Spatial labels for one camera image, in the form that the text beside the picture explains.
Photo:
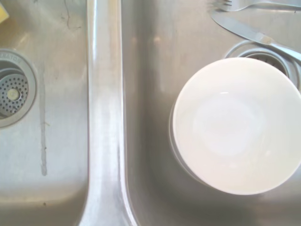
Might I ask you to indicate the plain yellow sponge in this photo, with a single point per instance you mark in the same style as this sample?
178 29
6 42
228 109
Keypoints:
3 13

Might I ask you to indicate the open metal sink drain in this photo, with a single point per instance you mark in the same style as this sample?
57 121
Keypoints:
285 62

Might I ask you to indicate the perforated metal drain strainer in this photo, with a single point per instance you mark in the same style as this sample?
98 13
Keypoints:
14 94

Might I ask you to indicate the silver table knife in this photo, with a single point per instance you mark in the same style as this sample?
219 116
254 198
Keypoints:
237 28

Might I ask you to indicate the white ceramic bowl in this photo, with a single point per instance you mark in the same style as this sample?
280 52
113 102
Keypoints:
235 127

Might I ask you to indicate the stainless steel double sink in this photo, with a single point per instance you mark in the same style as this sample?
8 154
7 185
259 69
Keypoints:
105 117

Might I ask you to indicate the silver fork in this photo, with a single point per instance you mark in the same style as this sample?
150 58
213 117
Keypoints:
258 5

